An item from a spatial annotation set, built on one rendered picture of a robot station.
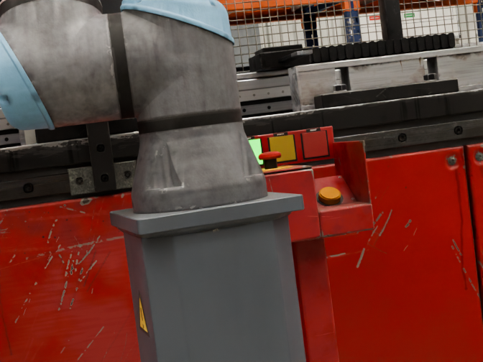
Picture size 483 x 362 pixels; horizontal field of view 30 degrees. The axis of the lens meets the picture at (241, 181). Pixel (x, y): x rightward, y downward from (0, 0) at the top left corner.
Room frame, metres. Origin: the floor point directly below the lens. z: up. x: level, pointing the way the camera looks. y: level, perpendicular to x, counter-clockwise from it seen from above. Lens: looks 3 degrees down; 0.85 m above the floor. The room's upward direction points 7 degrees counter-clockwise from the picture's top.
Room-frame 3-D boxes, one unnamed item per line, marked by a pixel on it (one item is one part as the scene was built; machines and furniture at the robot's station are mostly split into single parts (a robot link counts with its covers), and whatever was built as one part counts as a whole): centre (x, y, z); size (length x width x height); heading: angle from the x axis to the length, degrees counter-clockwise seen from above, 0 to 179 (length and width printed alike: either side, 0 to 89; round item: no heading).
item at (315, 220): (1.55, -0.10, 0.75); 0.20 x 0.16 x 0.18; 103
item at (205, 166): (1.01, 0.05, 0.82); 0.15 x 0.15 x 0.10
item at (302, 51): (2.05, -0.14, 1.01); 0.26 x 0.12 x 0.05; 13
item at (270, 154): (1.53, -0.05, 0.79); 0.04 x 0.04 x 0.04
